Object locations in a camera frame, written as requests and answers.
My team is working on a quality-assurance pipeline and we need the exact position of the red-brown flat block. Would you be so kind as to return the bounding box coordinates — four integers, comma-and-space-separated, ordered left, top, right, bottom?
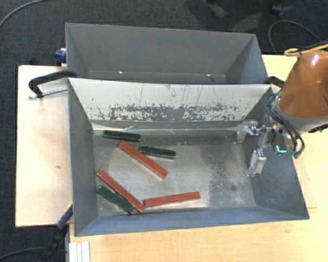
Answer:
118, 139, 169, 181
96, 169, 146, 213
143, 191, 201, 208

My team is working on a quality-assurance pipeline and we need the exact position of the pale wood flat board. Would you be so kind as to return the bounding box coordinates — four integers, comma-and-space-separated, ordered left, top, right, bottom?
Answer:
15, 64, 75, 228

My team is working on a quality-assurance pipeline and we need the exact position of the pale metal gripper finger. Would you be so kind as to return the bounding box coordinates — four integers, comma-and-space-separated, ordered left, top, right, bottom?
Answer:
244, 149, 267, 178
236, 121, 259, 143

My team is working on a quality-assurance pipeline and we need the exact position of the dark green flat block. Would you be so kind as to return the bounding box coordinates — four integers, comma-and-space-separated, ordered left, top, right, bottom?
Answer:
102, 129, 142, 143
138, 145, 177, 160
96, 185, 135, 215

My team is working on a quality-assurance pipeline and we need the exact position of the grey metal bin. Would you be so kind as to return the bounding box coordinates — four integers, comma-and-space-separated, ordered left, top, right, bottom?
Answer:
65, 22, 311, 237

